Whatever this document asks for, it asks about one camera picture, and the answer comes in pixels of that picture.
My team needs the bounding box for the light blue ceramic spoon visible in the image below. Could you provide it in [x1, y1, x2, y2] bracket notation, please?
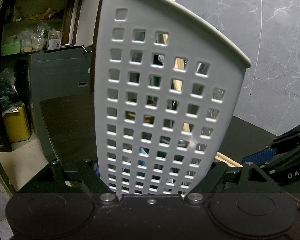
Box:
[137, 147, 150, 170]

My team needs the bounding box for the white perforated plastic utensil caddy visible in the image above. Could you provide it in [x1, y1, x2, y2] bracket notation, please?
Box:
[94, 0, 251, 196]

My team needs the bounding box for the wooden chopstick plain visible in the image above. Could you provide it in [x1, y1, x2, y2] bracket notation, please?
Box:
[215, 152, 242, 167]

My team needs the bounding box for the yellow container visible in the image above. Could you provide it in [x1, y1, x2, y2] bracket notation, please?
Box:
[2, 103, 31, 143]

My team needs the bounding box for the dark grey cabinet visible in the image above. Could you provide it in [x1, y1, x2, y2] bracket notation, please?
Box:
[26, 46, 93, 161]

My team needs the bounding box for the green box on shelf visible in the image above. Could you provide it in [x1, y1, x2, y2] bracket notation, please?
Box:
[1, 42, 21, 56]

